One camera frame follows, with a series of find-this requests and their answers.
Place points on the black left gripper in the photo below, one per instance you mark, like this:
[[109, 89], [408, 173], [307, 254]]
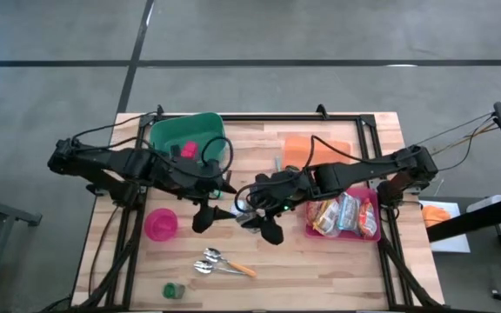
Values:
[[202, 187]]

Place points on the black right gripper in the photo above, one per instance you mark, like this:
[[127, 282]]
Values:
[[291, 191]]

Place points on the white-capped spice jar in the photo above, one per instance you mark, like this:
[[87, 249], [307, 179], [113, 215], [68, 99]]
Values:
[[238, 209]]

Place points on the blue ramen packet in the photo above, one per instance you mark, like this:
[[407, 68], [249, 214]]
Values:
[[348, 213]]

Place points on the orange chicken ramen packet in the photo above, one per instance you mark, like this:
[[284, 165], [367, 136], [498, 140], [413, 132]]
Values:
[[367, 219]]

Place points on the small green cap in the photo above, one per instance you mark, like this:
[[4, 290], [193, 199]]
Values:
[[171, 290]]

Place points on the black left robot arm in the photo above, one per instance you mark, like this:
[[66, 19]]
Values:
[[124, 163]]

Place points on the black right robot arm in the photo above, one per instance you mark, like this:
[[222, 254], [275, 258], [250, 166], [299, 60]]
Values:
[[363, 171]]

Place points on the pink plastic cup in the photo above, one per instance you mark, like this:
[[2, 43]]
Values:
[[159, 226]]

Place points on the orange translucent bin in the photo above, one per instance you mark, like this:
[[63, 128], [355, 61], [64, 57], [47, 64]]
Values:
[[296, 150]]

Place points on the teal plastic bin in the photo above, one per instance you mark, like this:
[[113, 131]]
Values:
[[198, 126]]

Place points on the pink plastic bin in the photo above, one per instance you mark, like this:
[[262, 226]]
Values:
[[342, 239]]

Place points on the orange cloth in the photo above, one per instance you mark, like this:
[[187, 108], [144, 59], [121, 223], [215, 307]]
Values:
[[435, 216]]

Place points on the white paper sheet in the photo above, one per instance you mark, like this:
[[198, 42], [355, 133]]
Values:
[[450, 243]]

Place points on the black beam stand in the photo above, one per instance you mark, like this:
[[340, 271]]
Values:
[[472, 219]]

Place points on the grey metal table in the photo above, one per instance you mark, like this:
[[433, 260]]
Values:
[[7, 214]]

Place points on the white box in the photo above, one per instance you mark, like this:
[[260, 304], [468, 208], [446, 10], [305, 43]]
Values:
[[485, 203]]

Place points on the black aluminium rig frame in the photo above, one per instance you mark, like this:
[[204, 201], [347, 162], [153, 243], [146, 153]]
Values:
[[255, 117]]

